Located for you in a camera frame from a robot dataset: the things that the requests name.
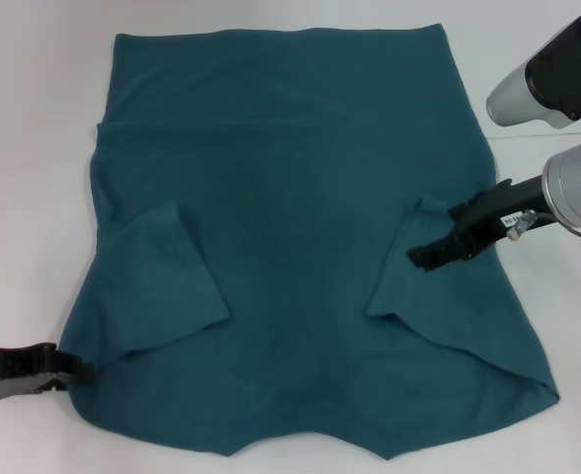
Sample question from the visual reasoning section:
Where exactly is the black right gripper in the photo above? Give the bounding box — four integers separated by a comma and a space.
407, 175, 556, 272

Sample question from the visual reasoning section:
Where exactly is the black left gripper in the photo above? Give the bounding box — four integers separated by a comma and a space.
0, 344, 97, 401

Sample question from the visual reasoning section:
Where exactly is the teal blue shirt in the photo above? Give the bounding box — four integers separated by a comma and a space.
58, 23, 562, 448

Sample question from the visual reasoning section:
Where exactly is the silver cable plug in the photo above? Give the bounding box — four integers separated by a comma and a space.
510, 209, 539, 241

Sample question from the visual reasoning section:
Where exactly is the grey cable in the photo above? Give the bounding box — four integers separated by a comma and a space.
530, 209, 581, 247

